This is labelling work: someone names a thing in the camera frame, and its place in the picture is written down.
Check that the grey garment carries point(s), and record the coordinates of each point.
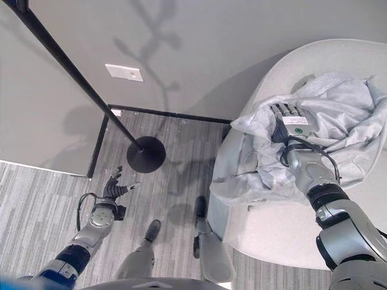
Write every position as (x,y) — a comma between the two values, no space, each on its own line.
(332,121)

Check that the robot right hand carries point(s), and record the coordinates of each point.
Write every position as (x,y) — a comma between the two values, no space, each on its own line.
(290,122)

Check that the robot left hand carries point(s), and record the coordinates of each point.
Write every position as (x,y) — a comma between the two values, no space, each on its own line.
(112,189)

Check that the black clothes rack pole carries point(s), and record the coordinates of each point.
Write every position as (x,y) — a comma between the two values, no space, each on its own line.
(69,66)

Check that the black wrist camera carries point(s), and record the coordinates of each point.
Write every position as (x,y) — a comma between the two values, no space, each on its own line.
(121,212)

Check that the black baseboard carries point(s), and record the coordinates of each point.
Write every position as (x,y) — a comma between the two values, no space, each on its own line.
(169,114)

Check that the black round rack base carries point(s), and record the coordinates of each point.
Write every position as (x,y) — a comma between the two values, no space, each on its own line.
(146,157)

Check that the white wall outlet plate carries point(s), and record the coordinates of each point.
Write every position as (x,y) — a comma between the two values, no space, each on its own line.
(124,72)

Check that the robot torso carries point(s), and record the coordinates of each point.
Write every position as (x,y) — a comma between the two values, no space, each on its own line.
(145,284)

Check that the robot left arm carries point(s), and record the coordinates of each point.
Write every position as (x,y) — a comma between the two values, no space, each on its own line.
(78,238)

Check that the light grey sofa chair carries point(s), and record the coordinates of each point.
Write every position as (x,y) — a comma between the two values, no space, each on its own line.
(302,229)

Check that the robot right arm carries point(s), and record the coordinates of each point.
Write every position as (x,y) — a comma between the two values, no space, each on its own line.
(335,211)

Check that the robot left leg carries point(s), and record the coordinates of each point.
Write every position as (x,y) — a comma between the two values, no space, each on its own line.
(142,253)

